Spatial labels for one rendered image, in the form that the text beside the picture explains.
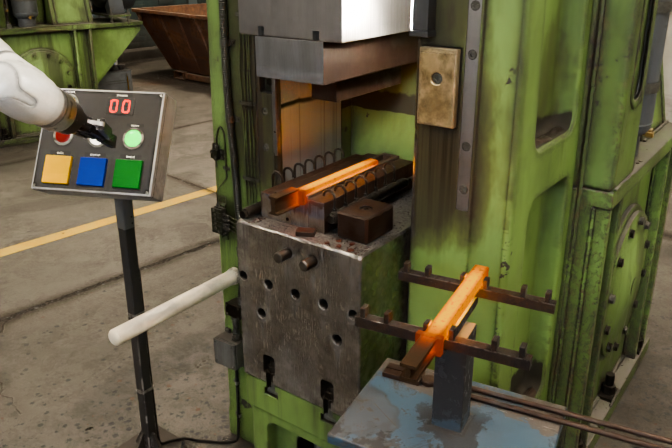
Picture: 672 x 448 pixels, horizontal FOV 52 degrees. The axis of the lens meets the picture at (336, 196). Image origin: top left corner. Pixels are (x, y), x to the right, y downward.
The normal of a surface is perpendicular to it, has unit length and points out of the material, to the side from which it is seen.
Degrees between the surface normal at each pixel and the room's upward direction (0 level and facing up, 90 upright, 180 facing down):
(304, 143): 90
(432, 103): 90
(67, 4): 79
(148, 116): 60
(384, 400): 0
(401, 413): 0
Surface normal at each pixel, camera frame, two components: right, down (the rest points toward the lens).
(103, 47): 0.64, 0.26
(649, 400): 0.00, -0.94
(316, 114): 0.81, 0.20
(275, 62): -0.59, 0.27
